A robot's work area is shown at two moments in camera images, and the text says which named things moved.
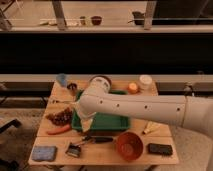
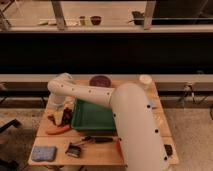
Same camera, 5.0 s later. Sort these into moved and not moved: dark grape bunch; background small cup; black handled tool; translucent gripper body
Moved: translucent gripper body
Not moved: dark grape bunch; background small cup; black handled tool
